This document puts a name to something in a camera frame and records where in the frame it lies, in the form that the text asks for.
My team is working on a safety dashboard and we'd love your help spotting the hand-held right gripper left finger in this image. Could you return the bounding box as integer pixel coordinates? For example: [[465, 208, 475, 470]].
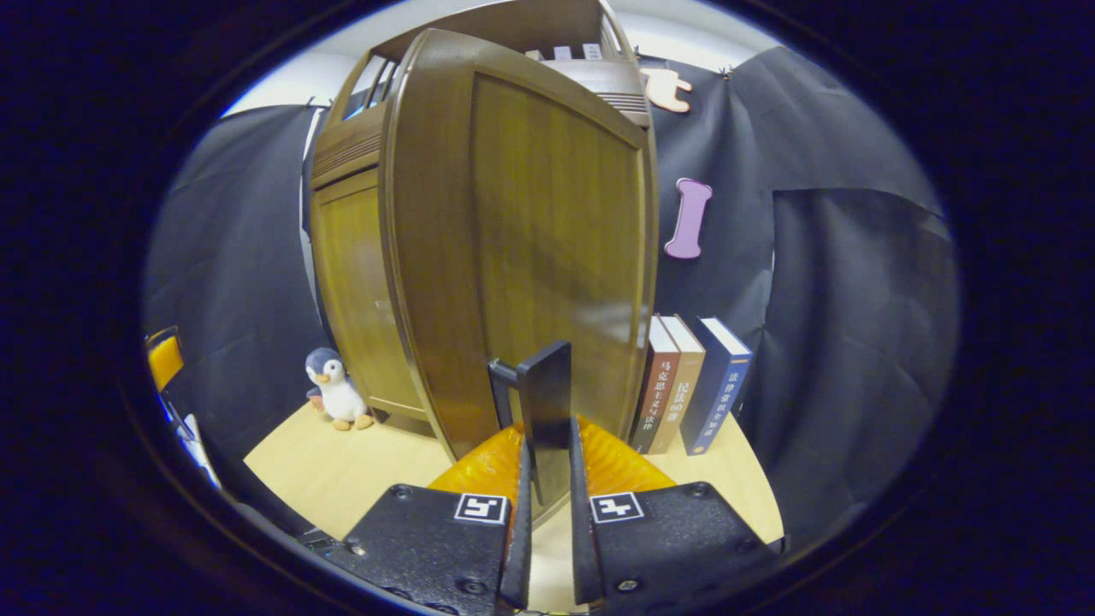
[[325, 423, 534, 615]]

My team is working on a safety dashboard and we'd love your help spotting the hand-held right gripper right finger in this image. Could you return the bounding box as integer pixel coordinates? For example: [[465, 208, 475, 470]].
[[567, 418, 785, 615]]

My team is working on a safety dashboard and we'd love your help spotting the wooden shoe cabinet door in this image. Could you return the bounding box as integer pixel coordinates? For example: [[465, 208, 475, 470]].
[[310, 169, 429, 420], [381, 28, 660, 514]]

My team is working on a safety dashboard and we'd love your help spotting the wooden double-door shoe cabinet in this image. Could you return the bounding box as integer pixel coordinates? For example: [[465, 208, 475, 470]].
[[308, 0, 655, 424]]

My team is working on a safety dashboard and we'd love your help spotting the white blue-edged panel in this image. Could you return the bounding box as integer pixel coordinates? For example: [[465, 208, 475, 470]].
[[158, 394, 222, 489]]

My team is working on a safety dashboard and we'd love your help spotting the brown book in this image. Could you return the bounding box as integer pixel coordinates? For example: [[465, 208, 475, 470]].
[[630, 315, 682, 454]]

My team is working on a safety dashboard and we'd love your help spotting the tan book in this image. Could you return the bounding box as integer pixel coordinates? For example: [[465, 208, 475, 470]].
[[648, 315, 707, 455]]

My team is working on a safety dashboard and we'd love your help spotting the penguin plush toy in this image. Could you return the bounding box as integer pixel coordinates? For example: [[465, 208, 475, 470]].
[[304, 346, 376, 431]]

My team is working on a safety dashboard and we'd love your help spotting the blue book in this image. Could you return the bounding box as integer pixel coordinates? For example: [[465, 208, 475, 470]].
[[682, 317, 755, 456]]

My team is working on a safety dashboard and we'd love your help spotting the black backdrop cloth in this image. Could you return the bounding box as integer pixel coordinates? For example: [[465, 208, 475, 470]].
[[141, 44, 961, 548]]

